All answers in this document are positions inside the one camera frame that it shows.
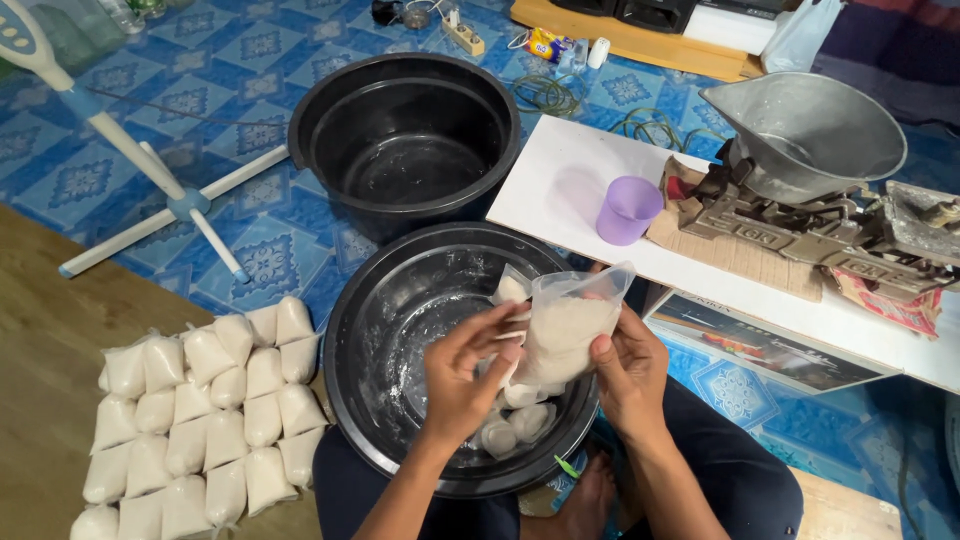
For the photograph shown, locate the person's left hand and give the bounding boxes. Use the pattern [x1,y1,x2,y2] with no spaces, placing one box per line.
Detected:
[423,300,531,453]

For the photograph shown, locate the brass scale weight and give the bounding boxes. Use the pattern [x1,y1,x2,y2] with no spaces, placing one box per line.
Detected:
[918,198,960,231]

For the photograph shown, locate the green cable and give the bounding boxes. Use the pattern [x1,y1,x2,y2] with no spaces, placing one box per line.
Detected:
[511,72,730,153]

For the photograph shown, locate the red printed packet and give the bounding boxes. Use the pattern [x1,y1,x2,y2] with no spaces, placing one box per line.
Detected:
[827,267,944,340]

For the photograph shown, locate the grey metal scale pan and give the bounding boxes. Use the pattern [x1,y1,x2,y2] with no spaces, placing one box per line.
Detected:
[698,72,909,206]

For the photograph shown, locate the cream power strip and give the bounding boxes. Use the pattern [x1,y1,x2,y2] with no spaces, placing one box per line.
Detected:
[441,7,487,58]

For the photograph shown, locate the white plastic bag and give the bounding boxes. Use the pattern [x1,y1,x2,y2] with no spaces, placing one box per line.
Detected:
[759,0,846,75]

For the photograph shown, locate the shallow black plastic basin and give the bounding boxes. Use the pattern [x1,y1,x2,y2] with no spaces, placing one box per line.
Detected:
[323,221,602,501]

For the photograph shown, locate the printed carton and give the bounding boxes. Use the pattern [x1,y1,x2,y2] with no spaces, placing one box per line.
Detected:
[643,288,903,396]

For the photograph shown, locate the person's dark trousers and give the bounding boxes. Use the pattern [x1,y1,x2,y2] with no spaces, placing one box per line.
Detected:
[311,375,805,540]

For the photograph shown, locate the low wooden table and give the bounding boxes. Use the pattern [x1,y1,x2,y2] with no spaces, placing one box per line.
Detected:
[509,0,768,84]

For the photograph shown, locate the deep black plastic bucket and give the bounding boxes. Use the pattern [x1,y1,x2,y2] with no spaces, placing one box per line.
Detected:
[286,51,523,246]

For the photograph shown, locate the person's bare foot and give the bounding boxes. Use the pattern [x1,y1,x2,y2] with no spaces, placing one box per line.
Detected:
[519,450,618,540]

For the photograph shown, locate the black appliance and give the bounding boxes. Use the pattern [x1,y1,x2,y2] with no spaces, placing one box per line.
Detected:
[549,0,700,36]

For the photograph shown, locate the white board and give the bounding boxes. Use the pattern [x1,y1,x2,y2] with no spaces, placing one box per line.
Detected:
[485,114,960,396]

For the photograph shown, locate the person's right hand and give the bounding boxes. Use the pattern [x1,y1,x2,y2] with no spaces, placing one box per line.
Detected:
[589,303,672,445]

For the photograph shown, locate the purple plastic cup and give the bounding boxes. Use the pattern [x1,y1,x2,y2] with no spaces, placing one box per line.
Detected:
[595,175,666,248]

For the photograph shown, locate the small tied sugar bag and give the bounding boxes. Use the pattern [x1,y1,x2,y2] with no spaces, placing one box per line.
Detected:
[490,264,534,306]
[480,418,519,461]
[510,402,558,444]
[502,382,547,411]

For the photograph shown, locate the dark cloth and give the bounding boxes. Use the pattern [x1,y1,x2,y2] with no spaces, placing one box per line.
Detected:
[812,0,960,130]

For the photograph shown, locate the metal balance scale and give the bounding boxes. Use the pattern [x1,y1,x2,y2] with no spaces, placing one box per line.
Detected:
[677,141,960,303]

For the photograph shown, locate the white standing fan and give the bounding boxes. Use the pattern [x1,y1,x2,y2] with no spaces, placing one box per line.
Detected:
[0,0,291,285]

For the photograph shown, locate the clear bag of sugar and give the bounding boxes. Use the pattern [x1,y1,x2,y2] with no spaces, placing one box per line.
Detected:
[516,261,637,388]

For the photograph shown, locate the yellow snack packet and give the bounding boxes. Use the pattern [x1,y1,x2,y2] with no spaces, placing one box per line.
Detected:
[523,27,576,63]

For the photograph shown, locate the brown cardboard sheet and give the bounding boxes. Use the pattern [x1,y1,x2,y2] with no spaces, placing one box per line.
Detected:
[645,155,825,304]

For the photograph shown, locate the small clear bottle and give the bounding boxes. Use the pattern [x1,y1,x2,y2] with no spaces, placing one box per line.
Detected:
[555,39,591,77]

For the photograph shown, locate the pile of tied sugar bags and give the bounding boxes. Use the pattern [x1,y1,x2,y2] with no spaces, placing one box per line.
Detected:
[69,294,332,540]

